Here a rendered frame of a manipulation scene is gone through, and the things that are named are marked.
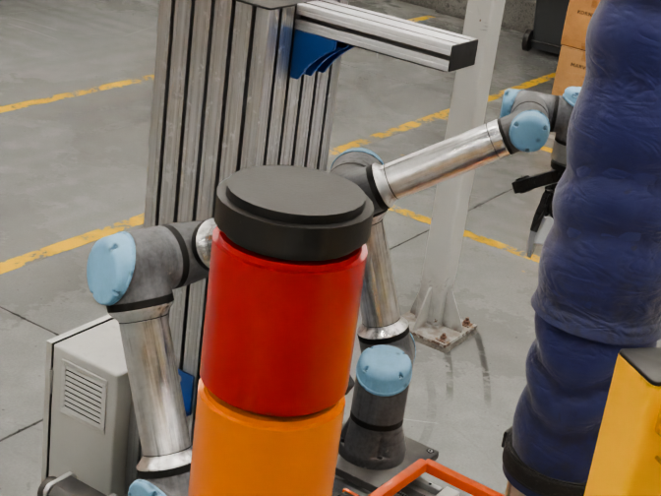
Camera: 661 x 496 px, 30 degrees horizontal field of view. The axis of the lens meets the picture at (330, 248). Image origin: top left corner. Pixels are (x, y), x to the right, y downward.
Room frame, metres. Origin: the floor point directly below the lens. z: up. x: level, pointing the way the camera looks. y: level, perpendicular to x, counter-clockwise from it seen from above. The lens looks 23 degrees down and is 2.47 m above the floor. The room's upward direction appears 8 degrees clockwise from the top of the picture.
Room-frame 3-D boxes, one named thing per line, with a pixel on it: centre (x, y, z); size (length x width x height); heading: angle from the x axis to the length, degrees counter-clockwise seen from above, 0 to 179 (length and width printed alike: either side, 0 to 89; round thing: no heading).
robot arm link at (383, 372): (2.34, -0.15, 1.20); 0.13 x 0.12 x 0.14; 175
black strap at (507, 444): (1.97, -0.48, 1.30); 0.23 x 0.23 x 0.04
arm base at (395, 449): (2.33, -0.15, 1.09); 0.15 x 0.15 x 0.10
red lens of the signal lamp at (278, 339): (0.36, 0.01, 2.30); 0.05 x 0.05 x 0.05
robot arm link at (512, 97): (2.43, -0.36, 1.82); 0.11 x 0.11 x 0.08; 85
